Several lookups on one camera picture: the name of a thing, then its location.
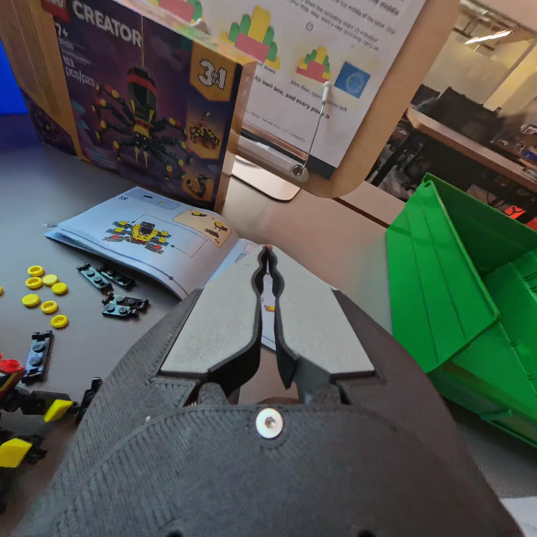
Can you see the plywood display board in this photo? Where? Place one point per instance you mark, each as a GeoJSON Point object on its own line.
{"type": "Point", "coordinates": [402, 105]}

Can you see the ceiling light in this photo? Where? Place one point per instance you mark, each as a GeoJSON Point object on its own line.
{"type": "Point", "coordinates": [494, 35]}

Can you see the background wooden desk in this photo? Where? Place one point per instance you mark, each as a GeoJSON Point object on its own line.
{"type": "Point", "coordinates": [470, 144]}

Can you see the group of yellow round studs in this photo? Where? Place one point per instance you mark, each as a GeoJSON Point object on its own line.
{"type": "Point", "coordinates": [31, 300]}

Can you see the black yellow red lego model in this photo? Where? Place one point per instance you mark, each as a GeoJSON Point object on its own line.
{"type": "Point", "coordinates": [56, 409]}

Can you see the purple and yellow lego box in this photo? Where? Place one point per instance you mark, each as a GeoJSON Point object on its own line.
{"type": "Point", "coordinates": [126, 105]}

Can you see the lego instruction booklet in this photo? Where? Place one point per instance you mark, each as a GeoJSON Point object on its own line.
{"type": "Point", "coordinates": [147, 243]}

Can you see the white board stand base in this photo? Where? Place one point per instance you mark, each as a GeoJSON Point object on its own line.
{"type": "Point", "coordinates": [264, 180]}

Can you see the green plastic bin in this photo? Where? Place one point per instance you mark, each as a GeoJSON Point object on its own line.
{"type": "Point", "coordinates": [444, 285]}

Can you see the group of black lego plates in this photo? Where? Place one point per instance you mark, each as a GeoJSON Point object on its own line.
{"type": "Point", "coordinates": [94, 275]}

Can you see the white peg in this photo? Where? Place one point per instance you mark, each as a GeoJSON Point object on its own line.
{"type": "Point", "coordinates": [325, 91]}

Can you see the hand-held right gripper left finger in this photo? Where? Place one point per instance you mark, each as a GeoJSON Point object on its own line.
{"type": "Point", "coordinates": [214, 327]}

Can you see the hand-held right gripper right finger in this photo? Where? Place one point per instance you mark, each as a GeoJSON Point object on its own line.
{"type": "Point", "coordinates": [319, 331]}

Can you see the white printed instruction poster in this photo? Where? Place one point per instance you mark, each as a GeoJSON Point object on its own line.
{"type": "Point", "coordinates": [335, 54]}

